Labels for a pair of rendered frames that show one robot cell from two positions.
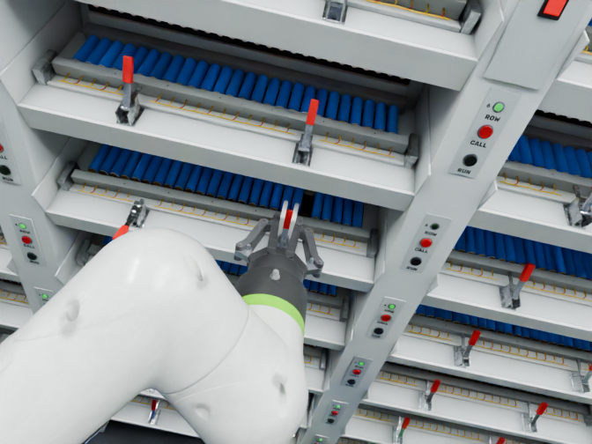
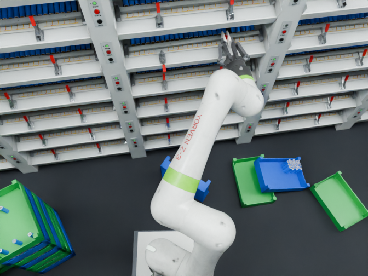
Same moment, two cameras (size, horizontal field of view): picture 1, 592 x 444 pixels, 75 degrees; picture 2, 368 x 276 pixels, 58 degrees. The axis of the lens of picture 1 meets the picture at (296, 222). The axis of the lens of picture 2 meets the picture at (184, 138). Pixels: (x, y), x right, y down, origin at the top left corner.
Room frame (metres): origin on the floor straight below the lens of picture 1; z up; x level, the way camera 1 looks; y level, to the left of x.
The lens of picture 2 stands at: (-0.43, 0.30, 2.02)
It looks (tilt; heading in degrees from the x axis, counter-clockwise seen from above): 63 degrees down; 353
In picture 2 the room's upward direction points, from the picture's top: straight up
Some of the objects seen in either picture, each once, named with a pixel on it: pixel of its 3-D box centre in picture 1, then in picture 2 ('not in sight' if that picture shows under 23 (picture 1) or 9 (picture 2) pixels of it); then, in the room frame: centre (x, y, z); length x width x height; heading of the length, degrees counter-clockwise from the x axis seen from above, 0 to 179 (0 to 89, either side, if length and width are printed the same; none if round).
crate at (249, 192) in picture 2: not in sight; (253, 180); (0.23, -0.21, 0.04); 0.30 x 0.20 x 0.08; 2
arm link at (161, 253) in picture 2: not in sight; (164, 257); (-0.23, 0.36, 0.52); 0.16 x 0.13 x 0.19; 56
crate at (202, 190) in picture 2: not in sight; (185, 179); (0.26, 0.21, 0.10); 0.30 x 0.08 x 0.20; 51
